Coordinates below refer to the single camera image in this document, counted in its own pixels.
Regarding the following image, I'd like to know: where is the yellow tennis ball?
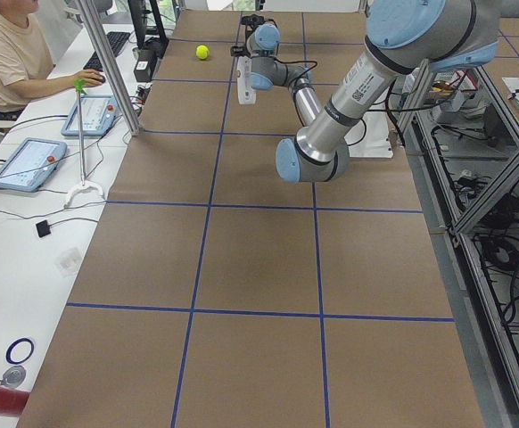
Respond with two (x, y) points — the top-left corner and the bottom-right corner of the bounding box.
(195, 45), (210, 61)

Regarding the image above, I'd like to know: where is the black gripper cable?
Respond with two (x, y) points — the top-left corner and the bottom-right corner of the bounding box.
(276, 60), (318, 88)

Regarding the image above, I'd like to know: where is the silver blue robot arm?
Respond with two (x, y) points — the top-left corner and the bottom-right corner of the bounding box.
(230, 1), (501, 183)

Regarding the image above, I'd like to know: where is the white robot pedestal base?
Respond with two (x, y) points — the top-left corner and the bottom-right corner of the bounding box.
(345, 112), (393, 159)

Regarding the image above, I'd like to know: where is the reacher grabber tool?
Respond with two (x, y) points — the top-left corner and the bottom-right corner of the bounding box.
(64, 78), (104, 209)

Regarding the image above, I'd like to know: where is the seated man beige shirt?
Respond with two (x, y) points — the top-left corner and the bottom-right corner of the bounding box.
(0, 1), (104, 119)

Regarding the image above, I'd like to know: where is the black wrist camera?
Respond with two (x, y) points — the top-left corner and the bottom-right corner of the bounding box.
(240, 14), (272, 28)

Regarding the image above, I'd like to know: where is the black keyboard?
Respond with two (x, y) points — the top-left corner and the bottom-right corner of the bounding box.
(82, 30), (132, 73)

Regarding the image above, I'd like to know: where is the teach pendant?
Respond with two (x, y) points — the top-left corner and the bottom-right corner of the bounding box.
(0, 137), (67, 193)
(61, 95), (119, 137)

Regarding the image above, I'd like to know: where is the white tennis ball can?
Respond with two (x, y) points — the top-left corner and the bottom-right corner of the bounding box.
(236, 56), (256, 105)

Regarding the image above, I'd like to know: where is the blue tape ring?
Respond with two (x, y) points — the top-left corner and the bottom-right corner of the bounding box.
(4, 337), (36, 365)

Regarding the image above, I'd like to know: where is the black monitor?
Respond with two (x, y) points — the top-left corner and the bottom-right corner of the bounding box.
(128, 0), (169, 53)

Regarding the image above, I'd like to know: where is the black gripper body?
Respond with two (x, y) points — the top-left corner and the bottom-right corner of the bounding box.
(230, 45), (251, 57)

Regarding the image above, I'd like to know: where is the teach pendant near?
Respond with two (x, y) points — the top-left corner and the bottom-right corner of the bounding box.
(0, 137), (67, 193)

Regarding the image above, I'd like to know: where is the small black square device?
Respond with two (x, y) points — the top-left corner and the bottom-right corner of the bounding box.
(36, 219), (52, 238)

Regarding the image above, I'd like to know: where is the metal can lid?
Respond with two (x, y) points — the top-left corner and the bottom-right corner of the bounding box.
(0, 365), (27, 389)

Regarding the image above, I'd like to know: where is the aluminium frame post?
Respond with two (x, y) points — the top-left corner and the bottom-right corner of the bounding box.
(76, 0), (140, 136)

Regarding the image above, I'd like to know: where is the black box with label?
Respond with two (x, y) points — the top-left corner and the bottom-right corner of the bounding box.
(134, 49), (157, 83)

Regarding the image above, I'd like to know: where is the teach pendant far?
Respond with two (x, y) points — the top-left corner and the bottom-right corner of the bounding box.
(61, 95), (119, 137)

